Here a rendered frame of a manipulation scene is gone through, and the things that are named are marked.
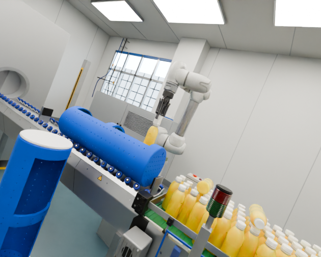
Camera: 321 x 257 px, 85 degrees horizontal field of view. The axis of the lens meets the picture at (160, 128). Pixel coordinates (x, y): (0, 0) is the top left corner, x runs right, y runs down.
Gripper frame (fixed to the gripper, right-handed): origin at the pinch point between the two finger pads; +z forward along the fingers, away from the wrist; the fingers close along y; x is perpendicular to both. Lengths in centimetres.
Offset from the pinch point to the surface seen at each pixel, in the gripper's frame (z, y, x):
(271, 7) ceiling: -201, -154, 16
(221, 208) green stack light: 20, 38, 56
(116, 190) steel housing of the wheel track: 51, 13, -2
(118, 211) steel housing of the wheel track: 62, 11, 4
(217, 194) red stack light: 16, 38, 54
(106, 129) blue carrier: 19.7, 10.5, -29.9
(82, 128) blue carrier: 27, 14, -48
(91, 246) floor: 138, -35, -35
